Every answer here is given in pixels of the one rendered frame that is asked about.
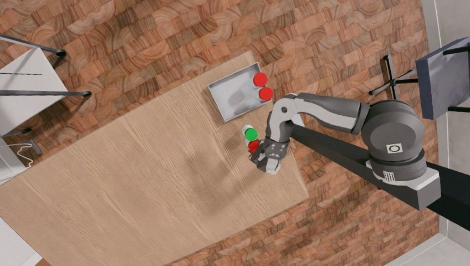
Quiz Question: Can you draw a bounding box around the green-capped bottle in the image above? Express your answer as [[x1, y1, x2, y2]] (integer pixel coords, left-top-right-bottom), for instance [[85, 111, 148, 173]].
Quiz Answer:
[[242, 125, 258, 141]]

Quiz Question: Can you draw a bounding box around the white bottle with red cap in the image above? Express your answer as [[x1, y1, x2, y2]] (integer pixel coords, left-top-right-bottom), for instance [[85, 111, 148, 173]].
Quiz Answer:
[[249, 73, 267, 88], [254, 87, 273, 100], [245, 139, 259, 153]]

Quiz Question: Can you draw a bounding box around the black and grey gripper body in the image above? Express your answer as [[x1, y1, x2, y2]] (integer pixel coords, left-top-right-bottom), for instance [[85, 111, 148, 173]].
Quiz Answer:
[[251, 143, 266, 172]]

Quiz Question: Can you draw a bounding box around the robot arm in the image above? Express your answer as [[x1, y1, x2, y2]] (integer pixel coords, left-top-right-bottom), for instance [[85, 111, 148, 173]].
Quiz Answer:
[[258, 92, 439, 190]]

